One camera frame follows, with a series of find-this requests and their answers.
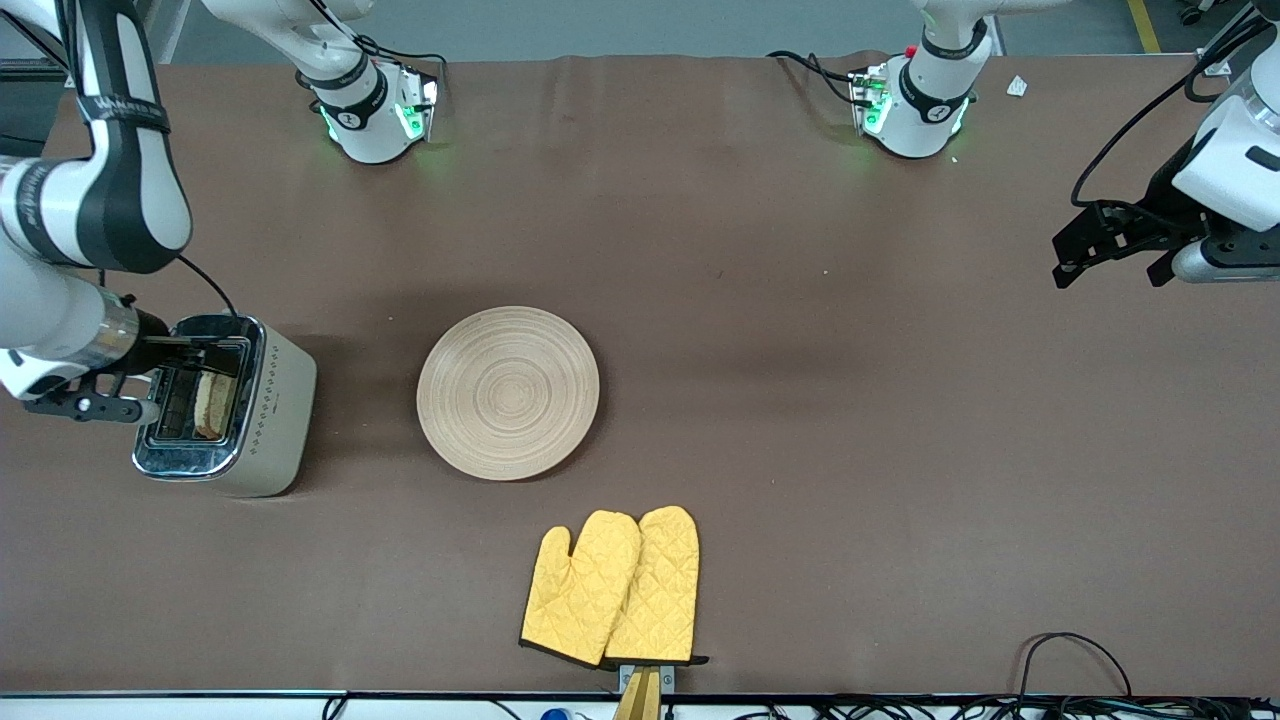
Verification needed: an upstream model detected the aluminium frame profile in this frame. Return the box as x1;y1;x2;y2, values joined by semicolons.
0;58;76;83

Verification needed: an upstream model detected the cream and chrome toaster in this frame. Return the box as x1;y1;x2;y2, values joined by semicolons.
132;313;318;498

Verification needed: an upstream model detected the black left arm base cable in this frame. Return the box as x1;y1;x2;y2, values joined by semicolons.
767;49;863;107

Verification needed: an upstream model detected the black arm base cable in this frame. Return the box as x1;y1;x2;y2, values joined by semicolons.
767;49;863;107
352;33;449;73

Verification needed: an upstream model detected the yellow quilted oven mitt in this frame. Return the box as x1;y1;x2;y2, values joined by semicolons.
520;510;642;668
604;505;709;667

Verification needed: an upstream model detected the slice of toast bread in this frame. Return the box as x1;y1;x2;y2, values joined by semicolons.
193;372;237;441

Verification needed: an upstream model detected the round wooden plate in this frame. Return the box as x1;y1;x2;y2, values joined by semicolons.
416;306;601;482

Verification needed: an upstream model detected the black right arm base cable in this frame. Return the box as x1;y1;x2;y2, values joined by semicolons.
352;33;449;73

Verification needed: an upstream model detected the black looped cable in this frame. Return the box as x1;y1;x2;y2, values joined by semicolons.
1018;631;1136;701

